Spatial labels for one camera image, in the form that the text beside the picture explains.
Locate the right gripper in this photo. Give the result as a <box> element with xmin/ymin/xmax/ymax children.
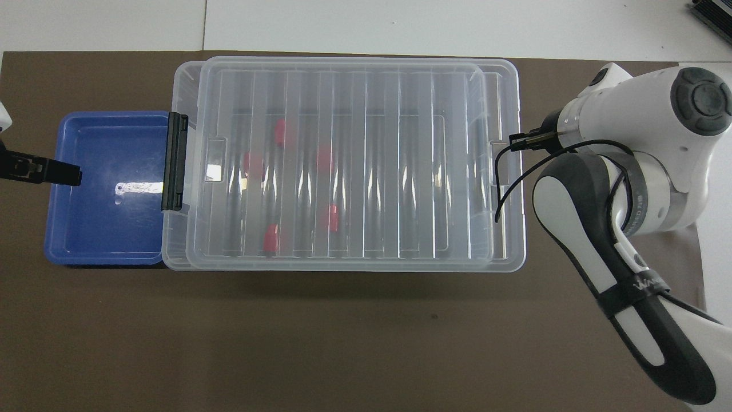
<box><xmin>540</xmin><ymin>110</ymin><xmax>567</xmax><ymax>140</ymax></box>

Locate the clear plastic storage box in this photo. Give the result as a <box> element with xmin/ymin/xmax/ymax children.
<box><xmin>162</xmin><ymin>56</ymin><xmax>526</xmax><ymax>273</ymax></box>

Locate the clear plastic box lid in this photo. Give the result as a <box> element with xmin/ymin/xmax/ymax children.
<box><xmin>173</xmin><ymin>60</ymin><xmax>496</xmax><ymax>265</ymax></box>

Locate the black box latch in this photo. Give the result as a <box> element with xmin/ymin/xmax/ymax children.
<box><xmin>161</xmin><ymin>113</ymin><xmax>190</xmax><ymax>213</ymax></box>

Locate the blue plastic tray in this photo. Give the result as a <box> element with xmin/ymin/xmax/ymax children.
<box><xmin>44</xmin><ymin>110</ymin><xmax>174</xmax><ymax>267</ymax></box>

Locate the black cable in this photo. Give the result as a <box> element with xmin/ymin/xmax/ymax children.
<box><xmin>494</xmin><ymin>133</ymin><xmax>636</xmax><ymax>225</ymax></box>

